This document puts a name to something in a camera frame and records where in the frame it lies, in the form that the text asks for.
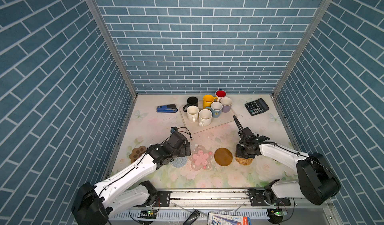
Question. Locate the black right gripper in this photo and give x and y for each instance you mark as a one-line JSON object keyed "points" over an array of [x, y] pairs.
{"points": [[239, 154]]}

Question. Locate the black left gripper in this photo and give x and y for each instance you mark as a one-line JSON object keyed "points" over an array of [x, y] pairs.
{"points": [[184, 152]]}

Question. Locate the cork woven coaster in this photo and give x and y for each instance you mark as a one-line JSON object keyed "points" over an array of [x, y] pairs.
{"points": [[244, 162]]}

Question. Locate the grey blue woven coaster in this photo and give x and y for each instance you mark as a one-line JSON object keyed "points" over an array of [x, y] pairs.
{"points": [[179, 162]]}

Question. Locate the pink flower coaster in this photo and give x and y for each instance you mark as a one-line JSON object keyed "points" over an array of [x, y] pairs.
{"points": [[201, 158]]}

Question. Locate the brown round coaster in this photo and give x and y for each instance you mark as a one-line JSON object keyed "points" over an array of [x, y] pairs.
{"points": [[223, 157]]}

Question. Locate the paw print coaster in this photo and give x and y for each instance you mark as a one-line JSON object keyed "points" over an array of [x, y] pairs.
{"points": [[137, 153]]}

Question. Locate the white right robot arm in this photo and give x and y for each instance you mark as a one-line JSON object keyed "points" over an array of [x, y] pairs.
{"points": [[316, 180]]}

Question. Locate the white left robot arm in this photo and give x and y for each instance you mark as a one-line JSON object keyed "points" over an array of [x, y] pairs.
{"points": [[95, 204]]}

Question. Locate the white mug left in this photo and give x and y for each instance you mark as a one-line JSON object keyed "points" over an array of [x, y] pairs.
{"points": [[193, 113]]}

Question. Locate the white mug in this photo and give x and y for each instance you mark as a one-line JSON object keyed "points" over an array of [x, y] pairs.
{"points": [[205, 118], [193, 113]]}

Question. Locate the blue black stapler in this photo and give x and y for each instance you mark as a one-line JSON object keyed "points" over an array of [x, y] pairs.
{"points": [[169, 108]]}

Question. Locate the black calculator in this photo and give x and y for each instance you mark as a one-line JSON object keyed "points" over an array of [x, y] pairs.
{"points": [[257, 107]]}

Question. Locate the white mug right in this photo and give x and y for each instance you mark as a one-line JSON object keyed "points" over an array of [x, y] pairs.
{"points": [[205, 118]]}

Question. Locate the black mug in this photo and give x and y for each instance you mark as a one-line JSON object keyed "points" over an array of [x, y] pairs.
{"points": [[191, 101]]}

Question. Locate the lavender mug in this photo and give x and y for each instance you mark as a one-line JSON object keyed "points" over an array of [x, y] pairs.
{"points": [[227, 104]]}

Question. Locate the light blue patterned mug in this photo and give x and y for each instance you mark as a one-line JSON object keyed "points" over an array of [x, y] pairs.
{"points": [[215, 108]]}

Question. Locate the yellow mug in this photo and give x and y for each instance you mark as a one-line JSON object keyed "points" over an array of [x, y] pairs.
{"points": [[208, 100]]}

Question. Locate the red interior mug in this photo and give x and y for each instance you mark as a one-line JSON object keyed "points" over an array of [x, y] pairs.
{"points": [[220, 94]]}

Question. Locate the printed paper package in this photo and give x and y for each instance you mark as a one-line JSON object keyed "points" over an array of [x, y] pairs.
{"points": [[219, 219]]}

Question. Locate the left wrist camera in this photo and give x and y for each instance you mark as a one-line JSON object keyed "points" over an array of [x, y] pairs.
{"points": [[173, 130]]}

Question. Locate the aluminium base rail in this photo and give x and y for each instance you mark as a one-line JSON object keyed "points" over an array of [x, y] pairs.
{"points": [[175, 206]]}

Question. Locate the black remote handle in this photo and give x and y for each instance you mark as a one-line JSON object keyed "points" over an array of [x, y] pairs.
{"points": [[192, 218]]}

